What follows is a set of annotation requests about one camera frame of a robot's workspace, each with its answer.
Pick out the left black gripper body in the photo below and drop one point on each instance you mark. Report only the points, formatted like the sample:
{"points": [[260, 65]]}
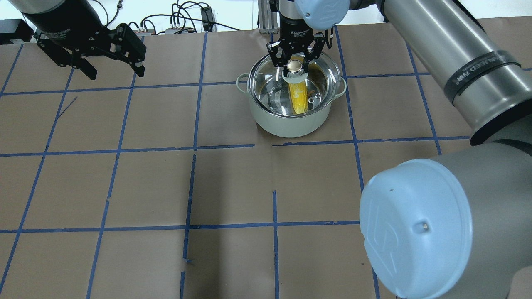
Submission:
{"points": [[62, 25]]}

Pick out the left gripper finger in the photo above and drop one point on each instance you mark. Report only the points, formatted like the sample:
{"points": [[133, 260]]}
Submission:
{"points": [[124, 45], [61, 57]]}

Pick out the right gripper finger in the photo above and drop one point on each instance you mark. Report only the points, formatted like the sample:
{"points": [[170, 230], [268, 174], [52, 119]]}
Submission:
{"points": [[313, 51], [276, 54]]}

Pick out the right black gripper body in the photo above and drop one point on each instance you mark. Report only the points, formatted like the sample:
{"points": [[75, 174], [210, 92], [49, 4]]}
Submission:
{"points": [[296, 29]]}

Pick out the glass pot lid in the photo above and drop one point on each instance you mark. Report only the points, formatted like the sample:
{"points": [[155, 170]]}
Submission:
{"points": [[267, 85]]}

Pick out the yellow corn cob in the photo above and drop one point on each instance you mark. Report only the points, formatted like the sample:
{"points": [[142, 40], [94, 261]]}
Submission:
{"points": [[298, 93]]}

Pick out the pale green cooking pot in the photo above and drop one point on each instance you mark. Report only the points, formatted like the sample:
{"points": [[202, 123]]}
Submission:
{"points": [[287, 127]]}

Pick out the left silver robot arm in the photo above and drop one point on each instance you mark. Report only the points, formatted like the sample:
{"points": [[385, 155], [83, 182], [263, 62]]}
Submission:
{"points": [[55, 9]]}

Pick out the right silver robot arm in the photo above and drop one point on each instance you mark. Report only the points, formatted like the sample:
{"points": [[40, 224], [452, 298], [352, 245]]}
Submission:
{"points": [[392, 112]]}

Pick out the small circuit board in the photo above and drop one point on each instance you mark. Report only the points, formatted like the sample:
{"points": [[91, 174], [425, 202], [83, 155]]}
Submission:
{"points": [[180, 30], [142, 32]]}

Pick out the black power adapter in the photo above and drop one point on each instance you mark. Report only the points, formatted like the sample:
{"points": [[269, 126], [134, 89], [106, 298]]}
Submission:
{"points": [[208, 21]]}

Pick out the aluminium frame post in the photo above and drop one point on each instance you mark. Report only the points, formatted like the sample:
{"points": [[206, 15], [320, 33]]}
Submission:
{"points": [[267, 17]]}

